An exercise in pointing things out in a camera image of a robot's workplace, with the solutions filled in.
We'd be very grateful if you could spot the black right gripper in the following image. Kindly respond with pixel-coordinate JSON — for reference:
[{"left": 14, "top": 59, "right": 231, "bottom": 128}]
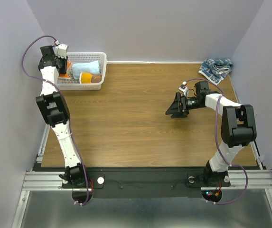
[{"left": 165, "top": 92, "right": 204, "bottom": 118}]

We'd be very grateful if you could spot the orange white fox towel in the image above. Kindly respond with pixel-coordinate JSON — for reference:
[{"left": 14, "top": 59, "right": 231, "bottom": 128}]
[{"left": 58, "top": 60, "right": 72, "bottom": 80}]

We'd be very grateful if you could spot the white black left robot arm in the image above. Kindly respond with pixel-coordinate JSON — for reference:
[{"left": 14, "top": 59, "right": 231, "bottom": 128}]
[{"left": 36, "top": 42, "right": 90, "bottom": 187}]

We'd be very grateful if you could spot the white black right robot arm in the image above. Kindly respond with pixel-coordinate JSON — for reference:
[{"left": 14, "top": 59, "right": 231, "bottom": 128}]
[{"left": 165, "top": 79, "right": 257, "bottom": 188}]

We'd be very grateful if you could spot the orange rolled towel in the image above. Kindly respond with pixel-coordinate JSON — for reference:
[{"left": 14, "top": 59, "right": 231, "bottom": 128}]
[{"left": 79, "top": 72, "right": 92, "bottom": 84}]

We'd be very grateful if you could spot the light blue rolled towel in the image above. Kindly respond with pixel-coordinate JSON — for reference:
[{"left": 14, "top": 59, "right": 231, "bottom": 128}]
[{"left": 72, "top": 60, "right": 100, "bottom": 79}]

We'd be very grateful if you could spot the white perforated plastic basket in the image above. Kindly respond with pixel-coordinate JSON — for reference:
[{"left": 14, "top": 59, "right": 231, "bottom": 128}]
[{"left": 52, "top": 51, "right": 107, "bottom": 91}]

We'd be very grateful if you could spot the brown rolled towel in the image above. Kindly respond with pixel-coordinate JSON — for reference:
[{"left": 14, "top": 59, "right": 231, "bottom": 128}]
[{"left": 91, "top": 75, "right": 102, "bottom": 84}]

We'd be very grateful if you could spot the blue patterned crumpled towel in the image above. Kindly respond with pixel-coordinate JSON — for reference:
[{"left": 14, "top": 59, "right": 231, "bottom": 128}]
[{"left": 198, "top": 58, "right": 233, "bottom": 85}]

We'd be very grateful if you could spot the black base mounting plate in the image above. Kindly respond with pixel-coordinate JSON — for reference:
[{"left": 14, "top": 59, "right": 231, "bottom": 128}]
[{"left": 60, "top": 167, "right": 230, "bottom": 200}]

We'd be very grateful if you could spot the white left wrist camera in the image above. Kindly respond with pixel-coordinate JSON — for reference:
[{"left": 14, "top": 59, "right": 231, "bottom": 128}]
[{"left": 55, "top": 44, "right": 68, "bottom": 59}]

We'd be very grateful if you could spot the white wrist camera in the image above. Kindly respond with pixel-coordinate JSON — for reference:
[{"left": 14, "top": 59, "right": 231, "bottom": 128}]
[
  {"left": 178, "top": 81, "right": 189, "bottom": 97},
  {"left": 55, "top": 44, "right": 68, "bottom": 59}
]

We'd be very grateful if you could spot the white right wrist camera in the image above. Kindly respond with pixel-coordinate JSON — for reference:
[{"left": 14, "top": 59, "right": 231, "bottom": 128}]
[{"left": 178, "top": 81, "right": 189, "bottom": 97}]

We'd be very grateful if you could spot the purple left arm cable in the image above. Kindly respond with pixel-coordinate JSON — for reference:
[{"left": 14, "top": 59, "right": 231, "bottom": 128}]
[{"left": 22, "top": 35, "right": 90, "bottom": 207}]

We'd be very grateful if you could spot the aluminium front frame rail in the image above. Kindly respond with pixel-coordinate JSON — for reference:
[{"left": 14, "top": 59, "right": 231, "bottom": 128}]
[{"left": 22, "top": 170, "right": 272, "bottom": 191}]

